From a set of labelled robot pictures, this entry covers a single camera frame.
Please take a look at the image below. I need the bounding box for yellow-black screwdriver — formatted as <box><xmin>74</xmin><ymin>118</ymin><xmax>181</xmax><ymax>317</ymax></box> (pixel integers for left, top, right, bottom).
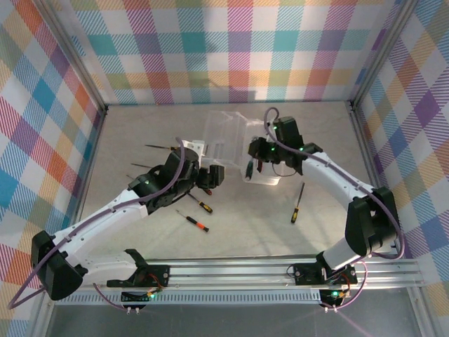
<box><xmin>187</xmin><ymin>191</ymin><xmax>214</xmax><ymax>215</ymax></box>

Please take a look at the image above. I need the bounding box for clear plastic tool box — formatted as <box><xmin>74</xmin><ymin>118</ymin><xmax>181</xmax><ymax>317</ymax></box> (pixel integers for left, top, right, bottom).
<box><xmin>200</xmin><ymin>110</ymin><xmax>282</xmax><ymax>186</ymax></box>

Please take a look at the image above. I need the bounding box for screwdriver orange black handle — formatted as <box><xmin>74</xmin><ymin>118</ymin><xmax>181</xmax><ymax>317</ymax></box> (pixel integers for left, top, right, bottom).
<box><xmin>175</xmin><ymin>209</ymin><xmax>211</xmax><ymax>234</ymax></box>

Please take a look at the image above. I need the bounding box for screwdriver yellow black handle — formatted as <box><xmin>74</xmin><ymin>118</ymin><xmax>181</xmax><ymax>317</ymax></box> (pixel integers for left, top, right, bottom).
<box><xmin>290</xmin><ymin>181</ymin><xmax>306</xmax><ymax>225</ymax></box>

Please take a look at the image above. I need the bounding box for black left controller board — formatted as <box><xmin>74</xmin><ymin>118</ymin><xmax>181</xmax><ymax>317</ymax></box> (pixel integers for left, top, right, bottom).
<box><xmin>120</xmin><ymin>290</ymin><xmax>156</xmax><ymax>312</ymax></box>

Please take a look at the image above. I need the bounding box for black controller board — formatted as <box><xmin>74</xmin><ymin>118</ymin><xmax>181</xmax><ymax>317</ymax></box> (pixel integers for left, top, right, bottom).
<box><xmin>319</xmin><ymin>288</ymin><xmax>352</xmax><ymax>312</ymax></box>
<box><xmin>120</xmin><ymin>290</ymin><xmax>156</xmax><ymax>312</ymax></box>

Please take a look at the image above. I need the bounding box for black right controller board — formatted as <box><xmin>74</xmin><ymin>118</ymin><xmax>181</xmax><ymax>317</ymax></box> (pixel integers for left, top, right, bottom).
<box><xmin>319</xmin><ymin>288</ymin><xmax>352</xmax><ymax>312</ymax></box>

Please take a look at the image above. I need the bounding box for thin black right camera cable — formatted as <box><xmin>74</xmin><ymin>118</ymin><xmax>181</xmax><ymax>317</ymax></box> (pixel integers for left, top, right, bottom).
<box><xmin>272</xmin><ymin>164</ymin><xmax>296</xmax><ymax>178</ymax></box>

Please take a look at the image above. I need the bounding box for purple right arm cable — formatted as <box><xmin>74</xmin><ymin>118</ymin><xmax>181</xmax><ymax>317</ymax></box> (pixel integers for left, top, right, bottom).
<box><xmin>264</xmin><ymin>107</ymin><xmax>406</xmax><ymax>310</ymax></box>

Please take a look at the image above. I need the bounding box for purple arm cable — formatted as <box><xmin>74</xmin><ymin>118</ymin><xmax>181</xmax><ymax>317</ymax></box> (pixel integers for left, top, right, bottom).
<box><xmin>264</xmin><ymin>107</ymin><xmax>406</xmax><ymax>310</ymax></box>
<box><xmin>7</xmin><ymin>138</ymin><xmax>187</xmax><ymax>310</ymax></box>

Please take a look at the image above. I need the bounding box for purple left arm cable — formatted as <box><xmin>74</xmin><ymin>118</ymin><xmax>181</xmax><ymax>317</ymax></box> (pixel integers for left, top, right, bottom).
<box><xmin>7</xmin><ymin>138</ymin><xmax>187</xmax><ymax>310</ymax></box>

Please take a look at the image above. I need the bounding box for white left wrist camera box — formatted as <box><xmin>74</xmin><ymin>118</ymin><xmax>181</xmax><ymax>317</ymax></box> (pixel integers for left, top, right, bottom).
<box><xmin>180</xmin><ymin>139</ymin><xmax>207</xmax><ymax>156</ymax></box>

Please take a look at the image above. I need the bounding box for aluminium table edge rail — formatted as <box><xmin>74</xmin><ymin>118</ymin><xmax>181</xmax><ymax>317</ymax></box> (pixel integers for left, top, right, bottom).
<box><xmin>347</xmin><ymin>100</ymin><xmax>403</xmax><ymax>260</ymax></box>
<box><xmin>61</xmin><ymin>108</ymin><xmax>108</xmax><ymax>264</ymax></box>

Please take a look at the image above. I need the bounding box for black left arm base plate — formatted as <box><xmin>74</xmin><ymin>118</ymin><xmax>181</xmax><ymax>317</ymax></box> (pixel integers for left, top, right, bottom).
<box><xmin>106</xmin><ymin>264</ymin><xmax>171</xmax><ymax>289</ymax></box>

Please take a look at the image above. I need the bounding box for aluminium mounting rail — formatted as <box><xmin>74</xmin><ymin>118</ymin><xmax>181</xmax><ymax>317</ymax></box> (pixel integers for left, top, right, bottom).
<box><xmin>37</xmin><ymin>258</ymin><xmax>424</xmax><ymax>291</ymax></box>

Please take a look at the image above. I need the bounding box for white slotted cable duct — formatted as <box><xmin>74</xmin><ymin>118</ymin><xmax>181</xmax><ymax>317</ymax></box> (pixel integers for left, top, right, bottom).
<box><xmin>55</xmin><ymin>291</ymin><xmax>324</xmax><ymax>306</ymax></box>

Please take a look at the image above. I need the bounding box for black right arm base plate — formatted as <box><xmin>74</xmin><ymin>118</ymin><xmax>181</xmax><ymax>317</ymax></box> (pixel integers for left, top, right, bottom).
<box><xmin>293</xmin><ymin>261</ymin><xmax>358</xmax><ymax>286</ymax></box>

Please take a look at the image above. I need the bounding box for aluminium frame post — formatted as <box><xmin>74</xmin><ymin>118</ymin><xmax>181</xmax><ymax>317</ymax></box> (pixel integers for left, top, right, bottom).
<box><xmin>41</xmin><ymin>0</ymin><xmax>109</xmax><ymax>114</ymax></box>
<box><xmin>349</xmin><ymin>0</ymin><xmax>422</xmax><ymax>108</ymax></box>

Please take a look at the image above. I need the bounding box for aluminium frame leg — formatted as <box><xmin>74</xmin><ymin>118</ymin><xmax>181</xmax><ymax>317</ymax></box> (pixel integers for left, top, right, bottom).
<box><xmin>31</xmin><ymin>290</ymin><xmax>57</xmax><ymax>337</ymax></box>
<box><xmin>408</xmin><ymin>287</ymin><xmax>431</xmax><ymax>337</ymax></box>

